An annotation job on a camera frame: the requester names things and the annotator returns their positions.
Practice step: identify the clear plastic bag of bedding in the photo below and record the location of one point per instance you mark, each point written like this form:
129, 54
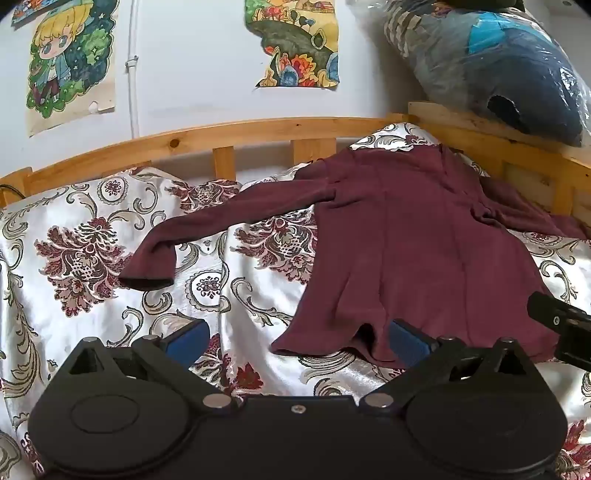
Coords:
508, 69

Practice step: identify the cartoon character wall poster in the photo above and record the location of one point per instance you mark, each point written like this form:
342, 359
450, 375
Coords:
69, 69

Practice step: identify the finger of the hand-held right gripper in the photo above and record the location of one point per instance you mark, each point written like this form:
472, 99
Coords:
551, 311
575, 348

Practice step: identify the dark cloth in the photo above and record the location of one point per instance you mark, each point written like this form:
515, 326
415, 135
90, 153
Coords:
485, 3

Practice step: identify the wooden bed frame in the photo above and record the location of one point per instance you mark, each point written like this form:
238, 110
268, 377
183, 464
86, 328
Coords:
231, 134

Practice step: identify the white wall pipe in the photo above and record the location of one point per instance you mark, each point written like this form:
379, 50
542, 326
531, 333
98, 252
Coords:
134, 92

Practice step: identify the colourful landscape wall poster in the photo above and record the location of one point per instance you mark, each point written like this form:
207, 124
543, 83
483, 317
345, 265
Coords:
295, 41

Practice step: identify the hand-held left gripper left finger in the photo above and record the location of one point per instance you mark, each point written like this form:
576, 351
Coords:
187, 341

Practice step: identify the maroon sweater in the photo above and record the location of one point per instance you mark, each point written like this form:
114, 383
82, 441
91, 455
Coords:
392, 230

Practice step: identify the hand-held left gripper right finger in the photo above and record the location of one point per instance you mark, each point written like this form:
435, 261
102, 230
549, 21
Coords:
408, 344

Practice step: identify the floral satin blanket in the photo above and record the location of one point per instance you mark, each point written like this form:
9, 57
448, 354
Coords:
69, 221

